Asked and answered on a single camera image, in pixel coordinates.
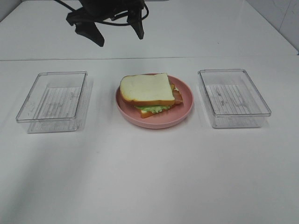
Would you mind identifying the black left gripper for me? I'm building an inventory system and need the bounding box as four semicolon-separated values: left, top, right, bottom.
66;0;145;47

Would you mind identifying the bread slice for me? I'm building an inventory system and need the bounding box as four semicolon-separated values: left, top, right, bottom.
139;106;173;119
120;73;175;106

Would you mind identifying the green lettuce leaf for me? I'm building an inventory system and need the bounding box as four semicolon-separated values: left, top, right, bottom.
135;105;172;114

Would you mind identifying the pink wavy bacon strip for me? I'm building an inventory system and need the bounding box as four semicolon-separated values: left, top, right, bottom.
172;90;183;105

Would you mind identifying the left clear plastic tray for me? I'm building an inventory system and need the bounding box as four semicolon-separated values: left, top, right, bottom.
15;71;89;133

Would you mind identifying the clear plastic tray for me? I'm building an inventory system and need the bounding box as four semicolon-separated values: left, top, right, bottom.
15;71;89;133
198;69;271;128

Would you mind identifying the pink round plate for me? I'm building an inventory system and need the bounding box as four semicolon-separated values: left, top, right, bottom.
115;76;194;129

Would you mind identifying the right clear plastic tray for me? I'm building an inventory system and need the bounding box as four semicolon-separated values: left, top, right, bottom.
198;69;271;128

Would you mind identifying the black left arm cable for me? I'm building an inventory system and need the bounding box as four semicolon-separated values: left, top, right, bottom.
55;0;150;26

